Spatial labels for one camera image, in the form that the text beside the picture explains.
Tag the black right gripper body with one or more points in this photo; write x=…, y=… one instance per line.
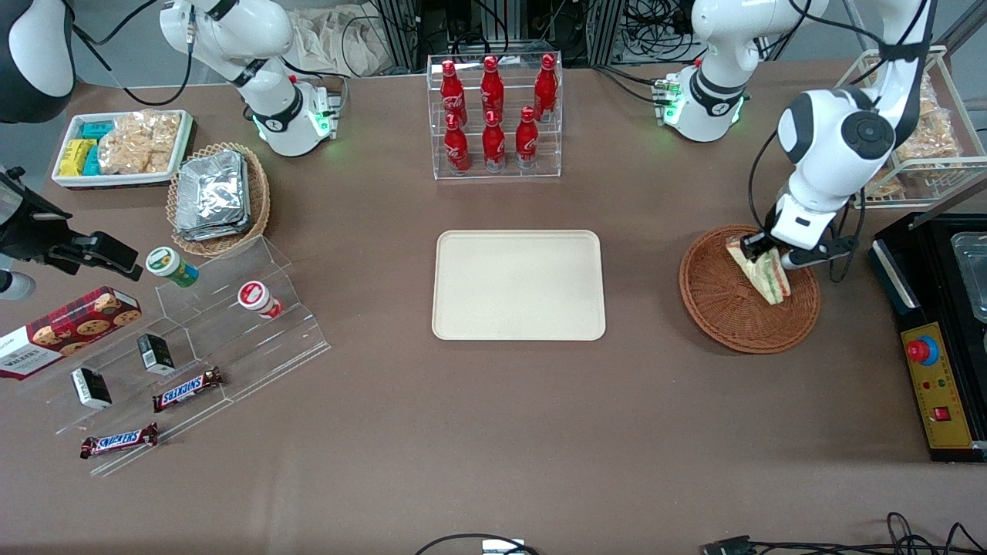
x=31, y=233

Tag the triangular sandwich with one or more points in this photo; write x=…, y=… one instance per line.
x=767, y=279

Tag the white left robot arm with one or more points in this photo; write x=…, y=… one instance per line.
x=837, y=146

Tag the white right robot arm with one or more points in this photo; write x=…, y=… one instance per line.
x=247, y=46

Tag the white rectangular snack tray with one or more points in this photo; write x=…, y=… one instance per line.
x=65, y=179

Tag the round brown wicker basket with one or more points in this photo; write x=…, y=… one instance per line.
x=721, y=316

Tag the light oval wicker basket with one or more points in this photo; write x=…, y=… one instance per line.
x=261, y=200

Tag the beige plastic tray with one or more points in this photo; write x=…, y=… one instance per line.
x=518, y=285

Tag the green lid snack cup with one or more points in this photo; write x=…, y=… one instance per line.
x=170, y=264

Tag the red tartan cookie box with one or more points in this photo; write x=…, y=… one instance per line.
x=69, y=331

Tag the yellow snack pack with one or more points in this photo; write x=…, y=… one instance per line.
x=75, y=156

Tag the teal snack pack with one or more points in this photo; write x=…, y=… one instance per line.
x=92, y=162
x=97, y=129

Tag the clear bag of fried snack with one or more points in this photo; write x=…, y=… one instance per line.
x=933, y=139
x=885, y=185
x=928, y=96

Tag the small black white box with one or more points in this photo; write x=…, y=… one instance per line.
x=92, y=388
x=156, y=354

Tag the clear bag of crackers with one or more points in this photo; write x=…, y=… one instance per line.
x=139, y=142

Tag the stack of silver foil packs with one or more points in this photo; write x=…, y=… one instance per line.
x=212, y=196

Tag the red lid snack cup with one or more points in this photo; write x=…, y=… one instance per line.
x=257, y=297

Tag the Snickers chocolate bar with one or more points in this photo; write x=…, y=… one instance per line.
x=119, y=441
x=187, y=389

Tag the clear acrylic stepped display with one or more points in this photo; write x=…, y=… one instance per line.
x=254, y=347

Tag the red emergency stop button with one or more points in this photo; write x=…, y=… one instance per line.
x=921, y=351

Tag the clear plastic container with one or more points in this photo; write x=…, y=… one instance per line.
x=973, y=277

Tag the black control box yellow panel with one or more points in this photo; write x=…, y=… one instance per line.
x=944, y=432

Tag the red cola bottle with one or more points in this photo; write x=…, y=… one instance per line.
x=527, y=142
x=545, y=89
x=456, y=150
x=452, y=92
x=494, y=146
x=492, y=89

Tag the clear acrylic bottle rack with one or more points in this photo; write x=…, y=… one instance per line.
x=509, y=173

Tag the beige cloth bag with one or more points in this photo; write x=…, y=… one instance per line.
x=343, y=42

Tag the small white adapter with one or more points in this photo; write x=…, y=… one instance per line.
x=503, y=547

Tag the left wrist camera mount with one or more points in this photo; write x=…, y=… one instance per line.
x=817, y=257

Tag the aluminium frame post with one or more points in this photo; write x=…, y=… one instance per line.
x=605, y=31
x=401, y=35

